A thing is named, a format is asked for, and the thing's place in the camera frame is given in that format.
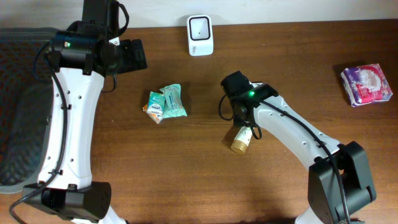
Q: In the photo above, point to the orange tissue pack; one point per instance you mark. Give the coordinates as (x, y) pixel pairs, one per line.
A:
(157, 118)

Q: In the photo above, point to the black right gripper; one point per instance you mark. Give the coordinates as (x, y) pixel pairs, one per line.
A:
(240, 122)

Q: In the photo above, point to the white Pantene tube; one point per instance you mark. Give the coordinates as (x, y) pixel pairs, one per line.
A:
(242, 140)

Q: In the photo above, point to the red purple tissue pack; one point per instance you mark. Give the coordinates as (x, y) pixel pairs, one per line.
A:
(366, 84)

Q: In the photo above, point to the white barcode scanner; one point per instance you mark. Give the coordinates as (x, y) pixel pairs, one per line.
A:
(200, 35)

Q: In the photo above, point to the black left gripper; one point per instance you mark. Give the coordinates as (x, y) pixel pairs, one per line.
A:
(134, 56)

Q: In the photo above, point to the grey plastic basket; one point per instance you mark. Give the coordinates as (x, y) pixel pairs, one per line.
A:
(26, 105)

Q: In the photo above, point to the green wipes pack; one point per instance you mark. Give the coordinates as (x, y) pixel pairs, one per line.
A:
(173, 105)

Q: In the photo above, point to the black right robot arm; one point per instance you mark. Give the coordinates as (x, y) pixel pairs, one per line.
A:
(340, 182)

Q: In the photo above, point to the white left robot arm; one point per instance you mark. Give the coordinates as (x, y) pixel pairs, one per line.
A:
(80, 58)

